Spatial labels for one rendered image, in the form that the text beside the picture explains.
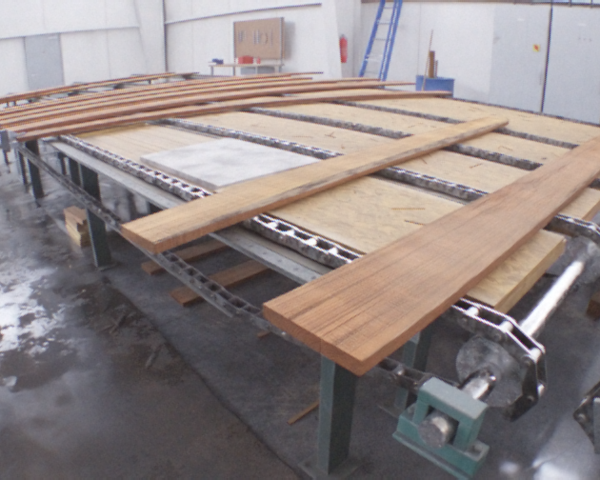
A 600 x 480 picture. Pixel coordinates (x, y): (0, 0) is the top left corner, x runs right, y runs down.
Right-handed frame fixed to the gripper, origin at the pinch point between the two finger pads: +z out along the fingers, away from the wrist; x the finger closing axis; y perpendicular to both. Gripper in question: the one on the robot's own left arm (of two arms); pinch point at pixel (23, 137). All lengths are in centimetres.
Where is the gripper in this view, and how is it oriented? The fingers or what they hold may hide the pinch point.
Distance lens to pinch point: 283.6
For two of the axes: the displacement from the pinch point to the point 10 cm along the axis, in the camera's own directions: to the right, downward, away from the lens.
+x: 0.0, -9.1, -4.1
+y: 5.6, 3.4, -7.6
